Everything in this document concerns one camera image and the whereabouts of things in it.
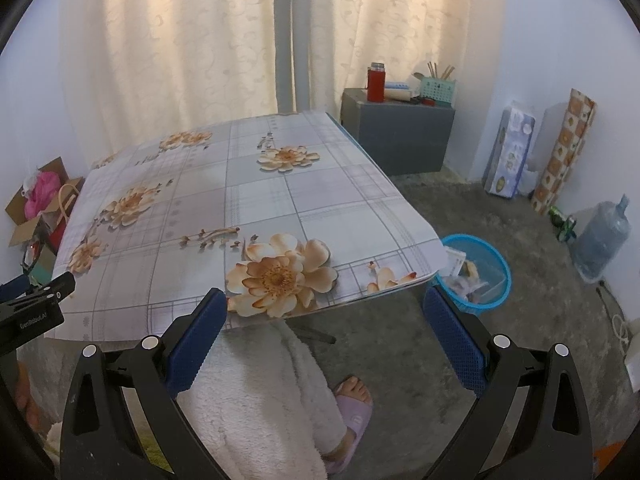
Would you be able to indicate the white orange medicine box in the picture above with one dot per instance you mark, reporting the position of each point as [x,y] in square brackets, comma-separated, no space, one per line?
[454,261]

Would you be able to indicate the blue white carton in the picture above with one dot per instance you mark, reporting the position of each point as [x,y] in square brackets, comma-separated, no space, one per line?
[510,150]

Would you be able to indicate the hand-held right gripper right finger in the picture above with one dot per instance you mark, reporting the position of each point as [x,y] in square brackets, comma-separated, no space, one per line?
[455,340]

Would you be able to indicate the orange patterned roll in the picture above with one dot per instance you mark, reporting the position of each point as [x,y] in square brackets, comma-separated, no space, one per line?
[565,155]

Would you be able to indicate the pink fluffy item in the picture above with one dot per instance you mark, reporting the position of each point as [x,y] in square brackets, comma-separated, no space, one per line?
[42,195]

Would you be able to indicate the person's left hand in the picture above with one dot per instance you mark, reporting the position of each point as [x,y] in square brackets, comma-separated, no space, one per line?
[25,395]

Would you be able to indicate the kraft paper bag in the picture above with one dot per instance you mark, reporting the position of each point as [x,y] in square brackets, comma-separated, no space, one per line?
[62,210]

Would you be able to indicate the blue white packet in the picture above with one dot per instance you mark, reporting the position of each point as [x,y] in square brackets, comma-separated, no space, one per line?
[400,90]

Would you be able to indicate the blue plastic basket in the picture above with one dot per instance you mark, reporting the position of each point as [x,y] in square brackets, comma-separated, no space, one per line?
[500,282]

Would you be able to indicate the small red lid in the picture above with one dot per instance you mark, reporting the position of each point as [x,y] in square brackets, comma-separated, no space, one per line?
[427,102]

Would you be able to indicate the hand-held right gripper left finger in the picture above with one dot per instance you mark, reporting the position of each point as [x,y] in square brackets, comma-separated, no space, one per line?
[197,340]

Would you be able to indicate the green bottle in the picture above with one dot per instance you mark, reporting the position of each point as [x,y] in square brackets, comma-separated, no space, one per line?
[569,230]
[556,215]

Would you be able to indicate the grey pole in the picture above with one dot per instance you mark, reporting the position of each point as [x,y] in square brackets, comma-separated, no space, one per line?
[291,35]

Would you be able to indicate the purple slipper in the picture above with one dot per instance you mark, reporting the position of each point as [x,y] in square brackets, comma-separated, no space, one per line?
[356,420]

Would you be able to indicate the cream patterned curtain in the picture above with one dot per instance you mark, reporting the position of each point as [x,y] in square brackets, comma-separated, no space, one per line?
[165,50]
[400,15]

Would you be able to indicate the bunch of wooden chopsticks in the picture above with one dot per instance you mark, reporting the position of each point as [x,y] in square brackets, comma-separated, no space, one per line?
[440,71]

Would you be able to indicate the green chopstick holder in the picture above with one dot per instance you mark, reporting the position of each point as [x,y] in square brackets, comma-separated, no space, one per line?
[437,92]

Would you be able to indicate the floral tablecloth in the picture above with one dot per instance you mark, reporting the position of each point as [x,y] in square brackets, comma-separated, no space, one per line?
[250,195]

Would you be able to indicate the grey cabinet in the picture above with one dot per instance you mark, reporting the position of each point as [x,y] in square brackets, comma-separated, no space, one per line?
[400,135]

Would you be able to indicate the teal box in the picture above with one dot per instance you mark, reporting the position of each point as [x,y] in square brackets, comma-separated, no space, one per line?
[45,262]

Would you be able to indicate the cardboard box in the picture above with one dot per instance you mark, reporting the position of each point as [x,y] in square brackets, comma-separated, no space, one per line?
[20,230]

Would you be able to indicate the person's right foot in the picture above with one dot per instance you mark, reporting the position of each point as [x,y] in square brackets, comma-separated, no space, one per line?
[352,387]

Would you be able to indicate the red bottle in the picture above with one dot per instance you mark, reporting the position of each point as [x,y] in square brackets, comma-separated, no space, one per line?
[375,85]

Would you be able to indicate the blue water jug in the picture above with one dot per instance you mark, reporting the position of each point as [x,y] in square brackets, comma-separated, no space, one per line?
[600,240]

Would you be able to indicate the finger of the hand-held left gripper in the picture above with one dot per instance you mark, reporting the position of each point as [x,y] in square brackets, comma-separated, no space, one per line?
[50,291]

